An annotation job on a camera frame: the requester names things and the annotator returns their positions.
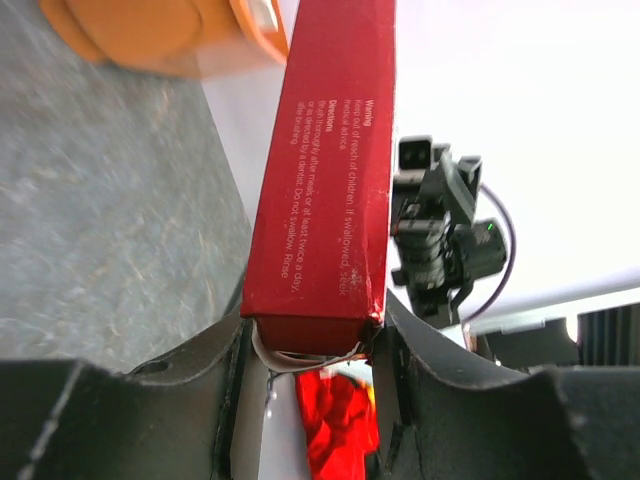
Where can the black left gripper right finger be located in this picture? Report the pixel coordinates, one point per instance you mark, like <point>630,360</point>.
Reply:
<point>446,413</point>

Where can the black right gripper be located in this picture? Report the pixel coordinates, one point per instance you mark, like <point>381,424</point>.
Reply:
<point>424,218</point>

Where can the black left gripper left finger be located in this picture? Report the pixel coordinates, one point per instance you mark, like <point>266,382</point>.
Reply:
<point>195,412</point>

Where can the red silver R&O box front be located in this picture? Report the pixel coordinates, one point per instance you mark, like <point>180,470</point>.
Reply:
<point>315,285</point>

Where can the orange plastic basin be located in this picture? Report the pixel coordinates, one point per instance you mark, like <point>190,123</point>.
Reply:
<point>197,39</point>

